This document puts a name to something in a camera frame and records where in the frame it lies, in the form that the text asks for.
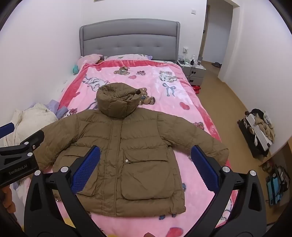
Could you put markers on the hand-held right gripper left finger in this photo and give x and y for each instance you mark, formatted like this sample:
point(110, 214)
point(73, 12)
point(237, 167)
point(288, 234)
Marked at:
point(87, 168)

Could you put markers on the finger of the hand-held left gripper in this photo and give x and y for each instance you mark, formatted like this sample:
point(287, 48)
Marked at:
point(32, 137)
point(5, 130)

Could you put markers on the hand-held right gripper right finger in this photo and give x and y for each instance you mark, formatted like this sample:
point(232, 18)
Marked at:
point(204, 168)

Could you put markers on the brown hooded puffer jacket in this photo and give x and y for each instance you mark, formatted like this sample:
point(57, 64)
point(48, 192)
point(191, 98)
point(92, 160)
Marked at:
point(136, 141)

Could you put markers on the person's left hand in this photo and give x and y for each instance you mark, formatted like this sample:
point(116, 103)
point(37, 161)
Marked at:
point(8, 198)

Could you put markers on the cream white duvet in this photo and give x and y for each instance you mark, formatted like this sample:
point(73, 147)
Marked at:
point(29, 118)

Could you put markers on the light purple cloth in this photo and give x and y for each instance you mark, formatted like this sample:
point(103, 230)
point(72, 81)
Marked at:
point(61, 111)

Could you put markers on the pink printed blanket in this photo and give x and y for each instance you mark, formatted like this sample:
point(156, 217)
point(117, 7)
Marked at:
point(194, 114)

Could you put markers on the black open suitcase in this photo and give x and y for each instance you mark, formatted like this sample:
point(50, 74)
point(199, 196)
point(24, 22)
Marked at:
point(253, 141)

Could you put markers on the light blue bag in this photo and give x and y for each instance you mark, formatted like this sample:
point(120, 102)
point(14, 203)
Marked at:
point(273, 189)

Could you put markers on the beige garment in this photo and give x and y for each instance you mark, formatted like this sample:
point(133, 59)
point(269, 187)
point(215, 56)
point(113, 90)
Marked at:
point(265, 130)

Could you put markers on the red cloth item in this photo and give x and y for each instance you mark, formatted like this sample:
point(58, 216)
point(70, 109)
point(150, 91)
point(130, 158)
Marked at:
point(196, 88)

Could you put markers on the teal plush toy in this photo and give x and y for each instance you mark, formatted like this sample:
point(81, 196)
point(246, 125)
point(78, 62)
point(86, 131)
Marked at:
point(75, 69)

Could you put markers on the white grey nightstand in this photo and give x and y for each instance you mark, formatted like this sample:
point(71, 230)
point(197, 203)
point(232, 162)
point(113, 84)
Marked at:
point(196, 73)

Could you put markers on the pair of dark shoes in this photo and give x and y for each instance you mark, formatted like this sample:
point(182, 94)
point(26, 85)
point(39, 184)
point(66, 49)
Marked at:
point(216, 64)

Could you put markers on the floral pillow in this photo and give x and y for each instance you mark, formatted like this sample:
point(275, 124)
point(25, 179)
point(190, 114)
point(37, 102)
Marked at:
point(127, 57)

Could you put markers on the grey padded bed headboard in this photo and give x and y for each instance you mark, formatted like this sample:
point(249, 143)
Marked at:
point(127, 38)

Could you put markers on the wooden door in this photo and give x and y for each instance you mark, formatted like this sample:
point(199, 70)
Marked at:
point(203, 32)

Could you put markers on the white wall socket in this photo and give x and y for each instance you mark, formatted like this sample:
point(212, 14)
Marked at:
point(185, 50)

